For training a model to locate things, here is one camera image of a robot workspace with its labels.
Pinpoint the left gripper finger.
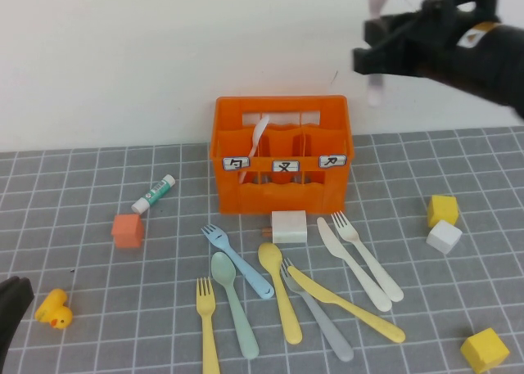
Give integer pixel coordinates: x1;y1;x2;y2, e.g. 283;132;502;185
0;276;17;363
13;276;35;340

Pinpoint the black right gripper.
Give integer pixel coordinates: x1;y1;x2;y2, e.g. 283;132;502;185
352;0;501;79

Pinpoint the pink plastic fork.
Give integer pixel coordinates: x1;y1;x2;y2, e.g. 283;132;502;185
366;0;391;107

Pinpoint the orange plastic cutlery holder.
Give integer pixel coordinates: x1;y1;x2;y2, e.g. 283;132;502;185
209;94;355;216

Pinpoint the yellow rubber duck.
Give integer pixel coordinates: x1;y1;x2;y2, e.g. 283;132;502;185
34;288;75;331

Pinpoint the grey checked tablecloth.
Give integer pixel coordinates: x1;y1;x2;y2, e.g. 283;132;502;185
0;126;524;374

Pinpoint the orange foam cube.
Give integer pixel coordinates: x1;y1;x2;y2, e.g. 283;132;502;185
111;213;146;250

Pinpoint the white label marked 刀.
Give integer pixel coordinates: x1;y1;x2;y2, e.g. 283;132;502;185
318;154;349;169

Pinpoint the white label marked 叉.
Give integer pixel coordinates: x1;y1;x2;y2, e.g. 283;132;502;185
272;159;303;173

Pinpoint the green white glue stick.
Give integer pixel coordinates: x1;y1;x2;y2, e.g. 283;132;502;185
130;173;178;215

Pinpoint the yellow foam cube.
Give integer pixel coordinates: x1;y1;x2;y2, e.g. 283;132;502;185
459;327;512;374
427;194;460;229

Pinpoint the yellow plastic fork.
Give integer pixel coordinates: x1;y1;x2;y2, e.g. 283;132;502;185
195;276;222;374

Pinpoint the white label marked 勺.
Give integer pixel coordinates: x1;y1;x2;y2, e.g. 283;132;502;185
222;156;251;173

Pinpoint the white foam cube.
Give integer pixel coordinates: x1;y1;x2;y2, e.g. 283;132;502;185
426;219;464;255

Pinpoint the green plastic spoon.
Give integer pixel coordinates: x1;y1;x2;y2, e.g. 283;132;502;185
210;251;261;360

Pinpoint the cream plastic fork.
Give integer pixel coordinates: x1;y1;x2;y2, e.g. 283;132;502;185
330;210;404;303

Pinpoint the blue plastic fork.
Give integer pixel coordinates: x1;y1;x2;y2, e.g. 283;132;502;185
200;223;276;300

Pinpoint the cream plastic knife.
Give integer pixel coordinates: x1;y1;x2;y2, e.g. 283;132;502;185
316;216;394;313

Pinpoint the yellow plastic spoon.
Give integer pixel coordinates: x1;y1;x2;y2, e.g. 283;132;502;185
257;241;305;345

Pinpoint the yellow plastic knife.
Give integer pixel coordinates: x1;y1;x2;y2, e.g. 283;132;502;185
287;264;407;345

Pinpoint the grey plastic fork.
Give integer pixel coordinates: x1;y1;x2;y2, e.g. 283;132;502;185
279;257;355;363

